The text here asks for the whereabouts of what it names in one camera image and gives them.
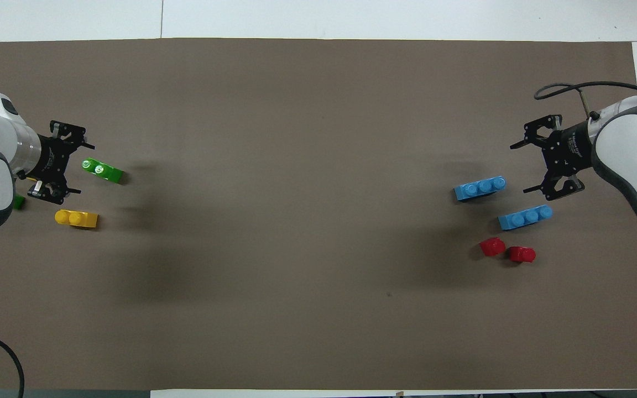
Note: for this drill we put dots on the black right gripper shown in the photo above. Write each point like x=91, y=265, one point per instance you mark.
x=570, y=149

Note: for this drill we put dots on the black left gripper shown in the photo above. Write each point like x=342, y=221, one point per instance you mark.
x=53, y=160

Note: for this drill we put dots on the green two-stud toy brick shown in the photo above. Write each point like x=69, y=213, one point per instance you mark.
x=103, y=171
x=19, y=203

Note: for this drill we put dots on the blue three-stud toy brick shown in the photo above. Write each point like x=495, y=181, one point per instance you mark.
x=526, y=218
x=480, y=189

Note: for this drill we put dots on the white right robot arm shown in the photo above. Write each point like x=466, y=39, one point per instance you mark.
x=628, y=143

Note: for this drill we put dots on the red one-stud toy brick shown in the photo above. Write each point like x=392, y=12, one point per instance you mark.
x=523, y=254
x=492, y=246

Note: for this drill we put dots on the brown table mat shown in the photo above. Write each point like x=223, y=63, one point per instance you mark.
x=307, y=232

